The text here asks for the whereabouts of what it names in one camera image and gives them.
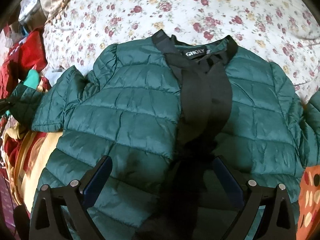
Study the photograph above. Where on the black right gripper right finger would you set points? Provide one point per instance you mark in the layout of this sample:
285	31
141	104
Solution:
277	221

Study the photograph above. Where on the red cream rose blanket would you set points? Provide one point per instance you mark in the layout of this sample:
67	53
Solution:
26	154

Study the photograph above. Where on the teal green garment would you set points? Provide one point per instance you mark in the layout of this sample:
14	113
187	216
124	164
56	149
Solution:
32	80

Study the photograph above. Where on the white floral bed sheet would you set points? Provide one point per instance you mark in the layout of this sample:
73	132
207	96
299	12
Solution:
281	31

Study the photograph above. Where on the red garment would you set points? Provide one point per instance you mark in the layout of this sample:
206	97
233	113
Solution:
24	56

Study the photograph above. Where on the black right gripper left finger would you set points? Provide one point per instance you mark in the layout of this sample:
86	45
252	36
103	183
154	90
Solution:
47	220

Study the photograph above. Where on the dark green puffer jacket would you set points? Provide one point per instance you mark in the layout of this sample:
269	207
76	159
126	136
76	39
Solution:
162	110

